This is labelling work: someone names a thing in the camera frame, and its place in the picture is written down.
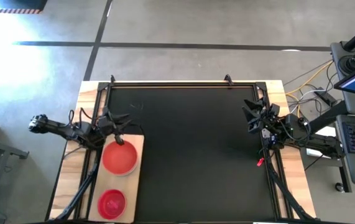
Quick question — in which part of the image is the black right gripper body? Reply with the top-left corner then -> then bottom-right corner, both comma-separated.
257,102 -> 280,131

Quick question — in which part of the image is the black aluminium table frame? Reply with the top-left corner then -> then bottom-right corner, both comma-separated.
45,81 -> 320,223

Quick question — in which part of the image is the black round device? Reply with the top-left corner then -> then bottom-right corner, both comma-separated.
338,54 -> 355,75

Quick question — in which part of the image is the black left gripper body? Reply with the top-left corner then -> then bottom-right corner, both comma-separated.
98,107 -> 118,139

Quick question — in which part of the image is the large red bowl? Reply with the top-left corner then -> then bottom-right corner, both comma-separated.
101,140 -> 139,177

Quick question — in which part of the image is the white floor cable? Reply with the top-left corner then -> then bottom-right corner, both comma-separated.
288,89 -> 321,116

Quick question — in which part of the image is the white paper label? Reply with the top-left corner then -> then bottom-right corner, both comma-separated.
306,125 -> 337,158

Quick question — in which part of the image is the dark mat with hazard stripe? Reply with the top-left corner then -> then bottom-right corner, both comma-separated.
0,0 -> 48,15

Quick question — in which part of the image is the black power strip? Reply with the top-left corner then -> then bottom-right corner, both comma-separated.
313,88 -> 337,107

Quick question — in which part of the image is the black diagonal support strut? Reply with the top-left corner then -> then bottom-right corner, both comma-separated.
267,161 -> 313,221
54,152 -> 100,222

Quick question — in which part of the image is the yellow floor cable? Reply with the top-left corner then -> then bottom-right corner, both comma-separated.
285,60 -> 335,103

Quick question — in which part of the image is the black stand crossbar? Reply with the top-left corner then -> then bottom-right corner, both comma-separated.
307,100 -> 349,134

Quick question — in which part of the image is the small pink translucent bowl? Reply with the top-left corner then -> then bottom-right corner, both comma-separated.
97,189 -> 127,220

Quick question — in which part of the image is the black table mat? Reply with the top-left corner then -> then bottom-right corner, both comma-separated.
102,86 -> 277,222

